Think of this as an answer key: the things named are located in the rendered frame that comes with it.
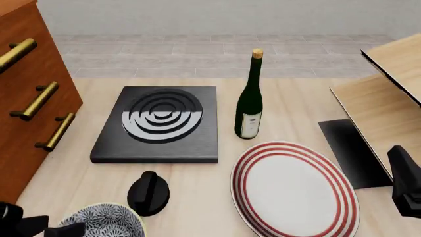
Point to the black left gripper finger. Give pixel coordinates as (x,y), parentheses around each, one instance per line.
(65,230)

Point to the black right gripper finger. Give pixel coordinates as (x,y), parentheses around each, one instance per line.
(406,172)

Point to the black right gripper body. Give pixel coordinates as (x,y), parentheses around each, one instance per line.
(411,206)

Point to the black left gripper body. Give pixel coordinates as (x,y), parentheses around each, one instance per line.
(10,217)

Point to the blue patterned bowl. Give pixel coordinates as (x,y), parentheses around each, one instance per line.
(108,219)

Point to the wooden cabinet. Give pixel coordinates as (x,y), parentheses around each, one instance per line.
(29,118)

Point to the pale wooden rack, black base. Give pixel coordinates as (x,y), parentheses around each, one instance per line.
(381,106)

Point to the round black stove knob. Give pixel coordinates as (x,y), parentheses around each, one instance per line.
(148,195)

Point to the white plate with red rings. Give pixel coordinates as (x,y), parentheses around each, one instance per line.
(289,192)

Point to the flat black stove plate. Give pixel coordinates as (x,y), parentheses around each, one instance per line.
(158,148)

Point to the dark green wine bottle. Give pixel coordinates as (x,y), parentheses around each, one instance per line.
(249,111)

